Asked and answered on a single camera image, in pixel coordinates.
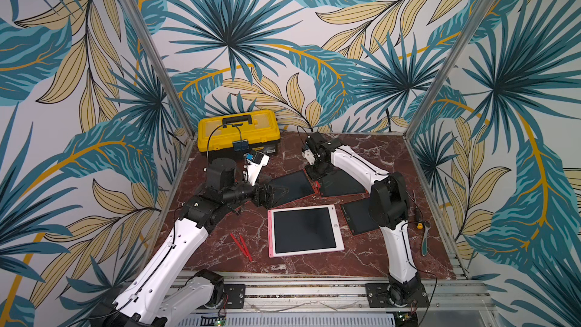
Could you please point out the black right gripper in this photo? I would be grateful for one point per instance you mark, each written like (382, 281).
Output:
(315, 159)

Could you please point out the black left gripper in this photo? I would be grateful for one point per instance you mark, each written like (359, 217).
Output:
(259, 200)

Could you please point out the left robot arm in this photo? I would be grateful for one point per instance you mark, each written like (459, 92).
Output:
(146, 302)

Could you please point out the red tablet right back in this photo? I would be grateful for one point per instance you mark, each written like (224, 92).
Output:
(339, 183)

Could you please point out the red tablet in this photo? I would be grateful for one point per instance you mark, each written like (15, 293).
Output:
(339, 183)
(357, 216)
(291, 187)

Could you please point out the red tablet centre back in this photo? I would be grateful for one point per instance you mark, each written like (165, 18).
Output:
(291, 187)

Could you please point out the large pink writing tablet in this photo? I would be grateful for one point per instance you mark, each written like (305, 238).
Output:
(304, 230)

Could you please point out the red stylus angled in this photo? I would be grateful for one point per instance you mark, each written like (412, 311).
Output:
(245, 249)

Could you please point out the red tablet right front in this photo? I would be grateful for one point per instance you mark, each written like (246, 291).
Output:
(357, 216)

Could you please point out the red stylus beside pink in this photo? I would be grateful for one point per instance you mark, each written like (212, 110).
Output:
(237, 242)

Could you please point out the yellow black toolbox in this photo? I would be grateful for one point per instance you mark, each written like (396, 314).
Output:
(235, 135)

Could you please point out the black yellow screwdriver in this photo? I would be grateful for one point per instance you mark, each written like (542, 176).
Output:
(419, 218)

